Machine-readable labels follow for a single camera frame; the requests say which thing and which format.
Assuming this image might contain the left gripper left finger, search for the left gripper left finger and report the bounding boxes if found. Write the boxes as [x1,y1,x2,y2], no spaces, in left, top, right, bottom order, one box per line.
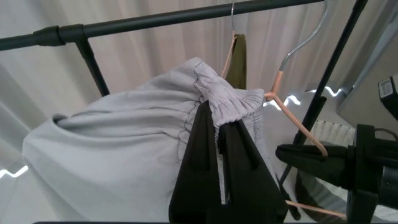
[169,99,224,223]

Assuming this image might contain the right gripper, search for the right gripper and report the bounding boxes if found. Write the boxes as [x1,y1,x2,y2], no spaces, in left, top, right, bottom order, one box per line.
[275,123,398,224]

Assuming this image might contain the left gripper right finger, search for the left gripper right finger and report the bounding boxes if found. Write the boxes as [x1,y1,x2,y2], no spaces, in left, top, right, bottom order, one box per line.
[219,120,289,223]

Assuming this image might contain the pink clothes hanger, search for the pink clothes hanger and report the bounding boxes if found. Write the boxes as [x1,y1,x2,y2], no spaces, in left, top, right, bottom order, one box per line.
[263,0,348,219]
[221,2,238,79]

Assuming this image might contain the pale grey shorts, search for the pale grey shorts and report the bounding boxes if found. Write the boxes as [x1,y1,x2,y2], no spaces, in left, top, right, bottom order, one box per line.
[21,57,280,223]

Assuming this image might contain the green long-sleeved shirt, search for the green long-sleeved shirt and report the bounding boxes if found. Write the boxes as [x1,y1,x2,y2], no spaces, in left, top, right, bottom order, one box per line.
[225,33,248,90]

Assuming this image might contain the white laundry basket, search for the white laundry basket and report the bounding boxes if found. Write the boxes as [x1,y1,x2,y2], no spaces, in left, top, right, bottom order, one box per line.
[295,119,398,223]

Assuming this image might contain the black clothes rack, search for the black clothes rack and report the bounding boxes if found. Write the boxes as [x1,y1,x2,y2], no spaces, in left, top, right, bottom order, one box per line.
[0,0,369,187]

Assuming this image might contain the white curtain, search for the white curtain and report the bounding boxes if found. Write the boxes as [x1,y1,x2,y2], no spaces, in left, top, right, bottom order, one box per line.
[0,0,398,178]

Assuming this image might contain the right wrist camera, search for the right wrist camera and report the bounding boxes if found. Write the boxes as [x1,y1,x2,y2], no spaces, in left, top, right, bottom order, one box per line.
[377,73,398,121]

